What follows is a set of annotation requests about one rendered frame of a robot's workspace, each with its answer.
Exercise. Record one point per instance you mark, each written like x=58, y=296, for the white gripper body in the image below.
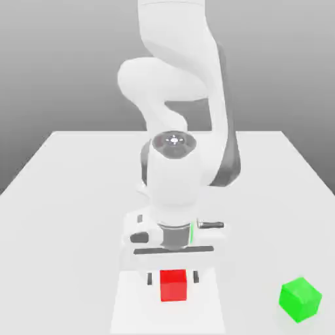
x=172, y=260

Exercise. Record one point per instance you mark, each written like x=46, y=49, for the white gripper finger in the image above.
x=195, y=277
x=149, y=279

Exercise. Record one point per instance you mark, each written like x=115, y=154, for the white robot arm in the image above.
x=175, y=183

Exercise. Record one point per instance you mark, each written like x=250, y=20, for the small red cube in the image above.
x=173, y=285

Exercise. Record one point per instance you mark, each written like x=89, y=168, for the small green cube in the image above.
x=300, y=300

